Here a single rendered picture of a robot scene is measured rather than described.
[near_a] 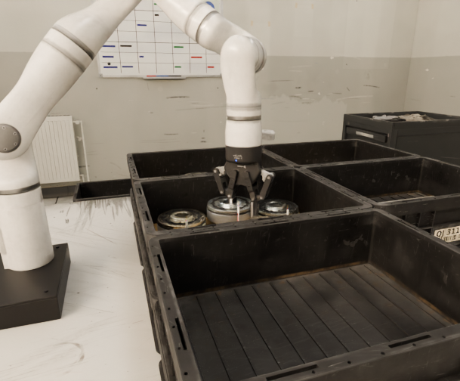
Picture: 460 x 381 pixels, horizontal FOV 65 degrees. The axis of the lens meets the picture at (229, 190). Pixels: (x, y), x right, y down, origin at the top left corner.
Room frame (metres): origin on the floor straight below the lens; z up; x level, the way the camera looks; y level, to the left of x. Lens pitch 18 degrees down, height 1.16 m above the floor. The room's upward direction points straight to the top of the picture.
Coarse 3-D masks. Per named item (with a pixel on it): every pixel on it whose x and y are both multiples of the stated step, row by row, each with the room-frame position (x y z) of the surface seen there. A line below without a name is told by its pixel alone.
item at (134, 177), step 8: (144, 152) 1.06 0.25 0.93; (152, 152) 1.06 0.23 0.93; (160, 152) 1.07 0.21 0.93; (168, 152) 1.08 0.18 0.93; (176, 152) 1.08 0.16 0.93; (184, 152) 1.09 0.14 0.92; (264, 152) 1.06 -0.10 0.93; (128, 160) 0.96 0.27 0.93; (280, 160) 0.96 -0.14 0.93; (128, 168) 0.95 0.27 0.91; (264, 168) 0.88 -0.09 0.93; (272, 168) 0.88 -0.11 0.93; (280, 168) 0.88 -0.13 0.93; (136, 176) 0.80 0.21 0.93; (168, 176) 0.80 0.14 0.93; (176, 176) 0.80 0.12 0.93
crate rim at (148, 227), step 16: (192, 176) 0.80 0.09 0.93; (208, 176) 0.80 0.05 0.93; (304, 176) 0.82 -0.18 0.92; (336, 192) 0.70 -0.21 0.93; (144, 208) 0.60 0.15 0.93; (352, 208) 0.60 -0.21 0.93; (368, 208) 0.60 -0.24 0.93; (144, 224) 0.53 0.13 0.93; (224, 224) 0.53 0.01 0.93; (240, 224) 0.53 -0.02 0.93
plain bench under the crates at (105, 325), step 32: (64, 224) 1.06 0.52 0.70; (96, 224) 1.06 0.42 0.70; (128, 224) 1.06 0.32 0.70; (96, 256) 0.85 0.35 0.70; (128, 256) 0.85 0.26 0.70; (96, 288) 0.70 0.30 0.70; (128, 288) 0.70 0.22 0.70; (64, 320) 0.59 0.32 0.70; (96, 320) 0.59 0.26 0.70; (128, 320) 0.59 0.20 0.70; (0, 352) 0.51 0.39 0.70; (32, 352) 0.51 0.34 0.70; (64, 352) 0.51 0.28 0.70; (96, 352) 0.51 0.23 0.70; (128, 352) 0.51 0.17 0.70
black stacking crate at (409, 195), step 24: (336, 168) 0.91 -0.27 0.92; (360, 168) 0.93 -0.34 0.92; (384, 168) 0.95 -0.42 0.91; (408, 168) 0.98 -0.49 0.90; (432, 168) 0.96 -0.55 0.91; (360, 192) 0.93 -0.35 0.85; (384, 192) 0.96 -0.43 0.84; (408, 192) 0.98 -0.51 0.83; (432, 192) 0.95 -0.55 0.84; (456, 192) 0.88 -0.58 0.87; (408, 216) 0.64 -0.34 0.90; (432, 216) 0.65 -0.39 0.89; (456, 216) 0.68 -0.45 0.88; (456, 240) 0.67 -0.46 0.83
